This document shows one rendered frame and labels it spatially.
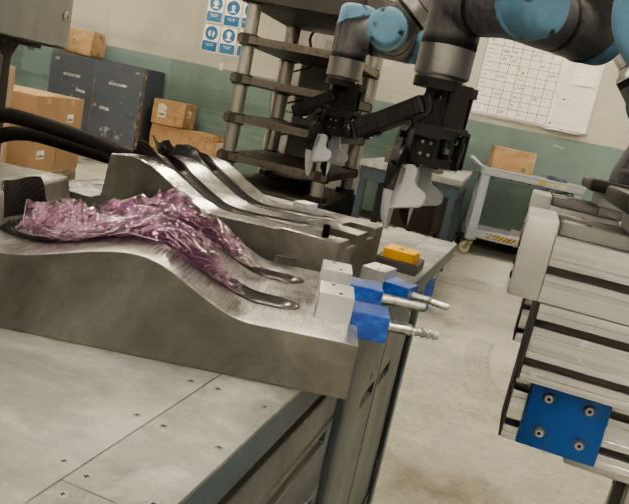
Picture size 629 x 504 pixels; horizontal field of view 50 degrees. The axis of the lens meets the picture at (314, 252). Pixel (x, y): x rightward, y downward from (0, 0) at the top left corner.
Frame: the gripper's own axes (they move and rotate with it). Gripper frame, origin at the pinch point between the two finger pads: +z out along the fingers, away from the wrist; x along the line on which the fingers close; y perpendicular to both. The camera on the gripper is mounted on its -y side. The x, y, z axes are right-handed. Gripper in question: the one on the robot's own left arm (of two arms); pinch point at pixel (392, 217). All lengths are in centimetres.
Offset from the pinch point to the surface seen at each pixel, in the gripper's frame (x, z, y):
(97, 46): 493, -23, -569
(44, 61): 510, 7, -670
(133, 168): -14.8, 1.2, -35.7
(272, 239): -11.2, 5.8, -12.3
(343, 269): -20.2, 4.4, 2.8
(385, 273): -2.1, 7.6, 1.7
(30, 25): 13, -17, -95
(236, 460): -50, 14, 10
